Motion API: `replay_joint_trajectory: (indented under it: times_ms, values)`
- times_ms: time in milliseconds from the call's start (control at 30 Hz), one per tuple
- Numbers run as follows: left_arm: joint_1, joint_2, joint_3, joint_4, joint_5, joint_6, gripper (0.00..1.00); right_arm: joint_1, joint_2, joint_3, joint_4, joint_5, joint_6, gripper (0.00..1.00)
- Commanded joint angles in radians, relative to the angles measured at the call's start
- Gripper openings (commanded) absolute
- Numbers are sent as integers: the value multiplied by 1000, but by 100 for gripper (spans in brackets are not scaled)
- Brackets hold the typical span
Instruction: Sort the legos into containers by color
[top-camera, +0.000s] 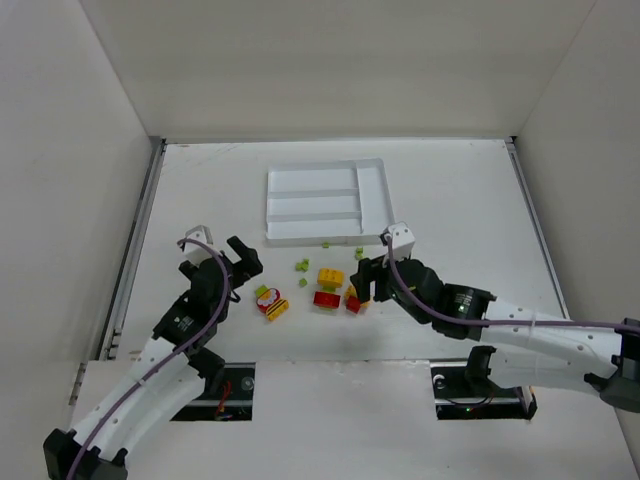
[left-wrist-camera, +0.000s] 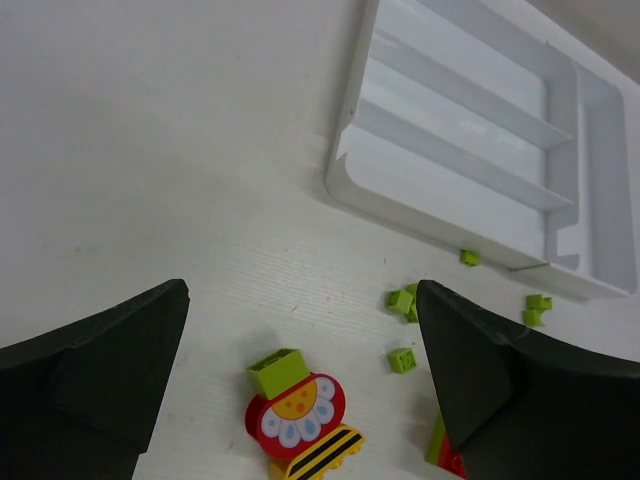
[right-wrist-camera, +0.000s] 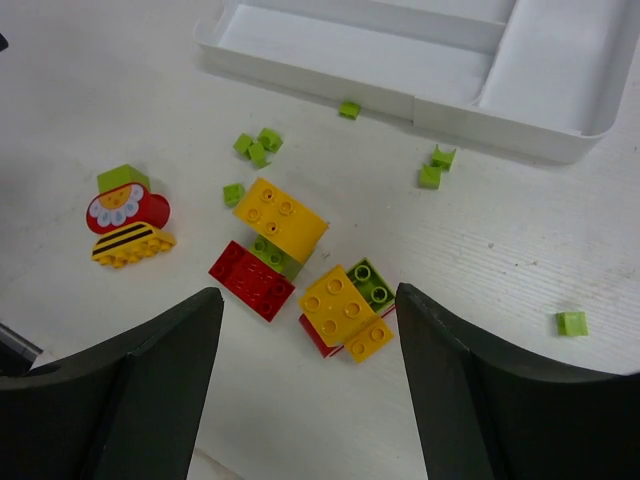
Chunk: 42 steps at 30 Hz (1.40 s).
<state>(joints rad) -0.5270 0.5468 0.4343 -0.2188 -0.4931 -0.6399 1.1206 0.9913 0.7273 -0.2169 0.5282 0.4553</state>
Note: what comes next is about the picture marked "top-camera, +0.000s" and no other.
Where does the yellow lego brick large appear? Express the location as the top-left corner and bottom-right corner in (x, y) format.
(317, 268), (344, 289)

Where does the red lego brick large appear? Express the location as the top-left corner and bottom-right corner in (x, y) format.
(313, 291), (341, 310)

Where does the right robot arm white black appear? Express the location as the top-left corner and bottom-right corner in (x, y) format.
(350, 256), (639, 413)

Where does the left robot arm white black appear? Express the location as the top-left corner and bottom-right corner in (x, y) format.
(43, 231), (263, 479)

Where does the red white flower lego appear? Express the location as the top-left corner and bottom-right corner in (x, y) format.
(256, 286), (281, 313)

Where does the white divided sorting tray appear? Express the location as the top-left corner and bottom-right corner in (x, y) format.
(266, 158), (395, 246)

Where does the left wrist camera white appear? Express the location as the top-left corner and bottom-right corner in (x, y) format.
(181, 225), (213, 266)

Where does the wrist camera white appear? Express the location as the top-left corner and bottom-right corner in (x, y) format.
(380, 222), (415, 261)
(181, 225), (213, 266)

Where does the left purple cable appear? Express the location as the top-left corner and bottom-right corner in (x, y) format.
(64, 238), (232, 480)

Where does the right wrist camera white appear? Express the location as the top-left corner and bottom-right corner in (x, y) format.
(380, 222), (415, 261)

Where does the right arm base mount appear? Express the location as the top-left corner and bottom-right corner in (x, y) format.
(430, 346), (538, 421)

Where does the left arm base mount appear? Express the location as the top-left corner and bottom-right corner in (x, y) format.
(172, 363), (256, 423)

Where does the left aluminium rail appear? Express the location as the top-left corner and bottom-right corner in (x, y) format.
(90, 136), (167, 360)

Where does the aluminium rail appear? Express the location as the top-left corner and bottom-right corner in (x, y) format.
(90, 136), (167, 360)
(505, 136), (570, 319)

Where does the right aluminium rail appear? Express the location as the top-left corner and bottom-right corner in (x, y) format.
(505, 136), (570, 319)

